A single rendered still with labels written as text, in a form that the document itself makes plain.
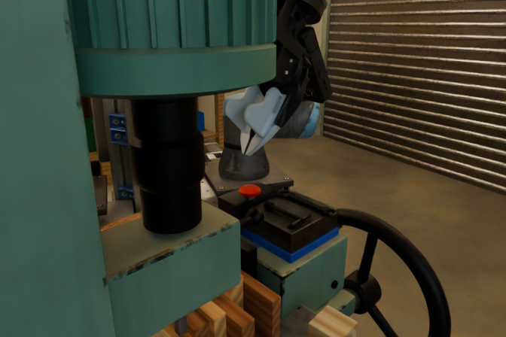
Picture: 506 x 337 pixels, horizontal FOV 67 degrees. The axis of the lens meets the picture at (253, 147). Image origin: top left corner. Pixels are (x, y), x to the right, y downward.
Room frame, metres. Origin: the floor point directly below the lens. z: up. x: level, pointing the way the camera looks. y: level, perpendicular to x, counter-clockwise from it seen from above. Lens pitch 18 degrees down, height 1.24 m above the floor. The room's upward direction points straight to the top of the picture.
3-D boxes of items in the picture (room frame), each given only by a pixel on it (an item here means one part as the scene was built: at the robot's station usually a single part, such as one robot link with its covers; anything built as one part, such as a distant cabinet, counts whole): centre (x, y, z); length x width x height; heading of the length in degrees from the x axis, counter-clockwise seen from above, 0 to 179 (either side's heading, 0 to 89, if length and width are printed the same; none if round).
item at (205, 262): (0.29, 0.09, 1.03); 0.14 x 0.07 x 0.09; 133
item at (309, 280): (0.47, -0.04, 0.91); 0.15 x 0.14 x 0.09; 43
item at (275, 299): (0.41, 0.06, 0.93); 0.25 x 0.01 x 0.07; 43
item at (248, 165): (1.05, 0.03, 0.87); 0.15 x 0.15 x 0.10
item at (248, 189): (0.48, 0.00, 1.02); 0.03 x 0.03 x 0.01
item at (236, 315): (0.39, 0.09, 0.93); 0.24 x 0.02 x 0.05; 43
